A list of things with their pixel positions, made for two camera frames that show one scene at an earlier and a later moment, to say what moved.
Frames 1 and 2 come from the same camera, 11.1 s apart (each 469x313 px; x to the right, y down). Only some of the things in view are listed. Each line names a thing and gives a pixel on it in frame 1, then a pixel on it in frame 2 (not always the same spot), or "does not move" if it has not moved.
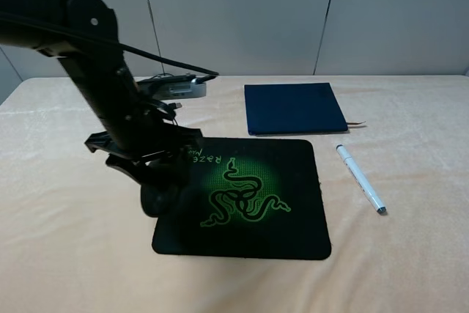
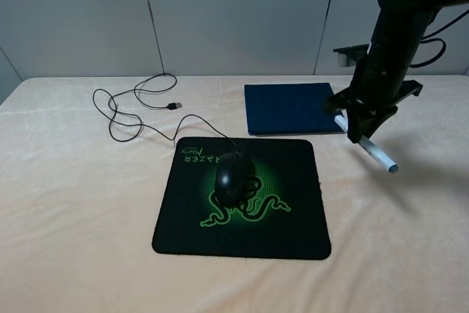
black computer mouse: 160,201 -> 234,179
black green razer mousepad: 248,199 does not move
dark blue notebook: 299,108 does not move
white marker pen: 375,199 -> 374,152
